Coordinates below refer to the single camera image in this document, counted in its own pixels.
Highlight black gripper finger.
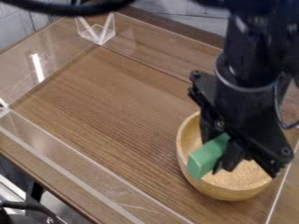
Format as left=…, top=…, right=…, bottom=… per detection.
left=200, top=114, right=224, bottom=144
left=212, top=138, right=251, bottom=172

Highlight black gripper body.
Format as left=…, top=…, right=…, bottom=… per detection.
left=188, top=70, right=295, bottom=178

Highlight brown wooden bowl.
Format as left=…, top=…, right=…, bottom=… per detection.
left=176, top=111, right=272, bottom=201

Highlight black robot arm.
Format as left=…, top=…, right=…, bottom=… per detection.
left=190, top=0, right=299, bottom=178

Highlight black device with knob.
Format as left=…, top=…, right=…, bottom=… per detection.
left=0, top=200, right=68, bottom=224

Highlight clear acrylic tray walls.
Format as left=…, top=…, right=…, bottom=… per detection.
left=0, top=13, right=299, bottom=224

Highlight green rectangular block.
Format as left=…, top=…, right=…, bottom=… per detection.
left=187, top=133, right=230, bottom=179

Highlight black table leg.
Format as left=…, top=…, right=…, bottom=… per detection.
left=27, top=182, right=44, bottom=203

